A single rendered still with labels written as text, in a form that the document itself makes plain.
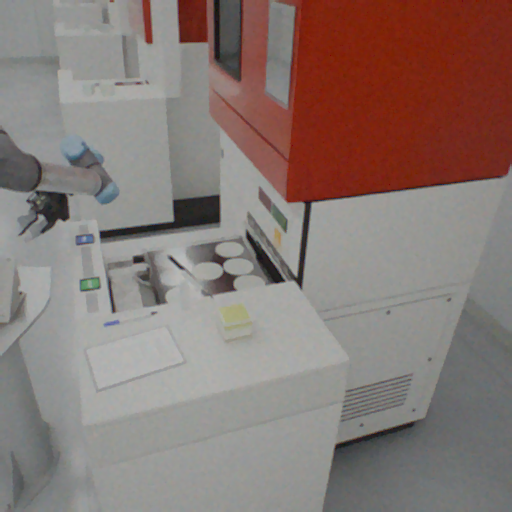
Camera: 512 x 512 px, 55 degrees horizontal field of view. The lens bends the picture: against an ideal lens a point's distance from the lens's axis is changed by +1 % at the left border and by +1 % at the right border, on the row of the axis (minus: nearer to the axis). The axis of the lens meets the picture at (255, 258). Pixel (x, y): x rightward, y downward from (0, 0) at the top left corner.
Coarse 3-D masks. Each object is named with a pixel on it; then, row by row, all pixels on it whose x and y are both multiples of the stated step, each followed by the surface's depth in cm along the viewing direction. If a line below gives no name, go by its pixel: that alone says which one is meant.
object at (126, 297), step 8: (112, 288) 152; (120, 288) 152; (128, 288) 152; (136, 288) 152; (112, 296) 150; (120, 296) 148; (128, 296) 148; (136, 296) 149; (120, 304) 145; (128, 304) 145; (136, 304) 145
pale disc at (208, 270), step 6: (204, 264) 161; (210, 264) 161; (216, 264) 162; (192, 270) 158; (198, 270) 158; (204, 270) 158; (210, 270) 158; (216, 270) 159; (222, 270) 159; (198, 276) 155; (204, 276) 155; (210, 276) 156; (216, 276) 156
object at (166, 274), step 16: (224, 240) 175; (240, 240) 175; (160, 256) 164; (176, 256) 165; (192, 256) 165; (208, 256) 166; (224, 256) 166; (240, 256) 166; (160, 272) 156; (176, 272) 157; (224, 272) 158; (256, 272) 158; (160, 288) 149; (208, 288) 150; (224, 288) 151
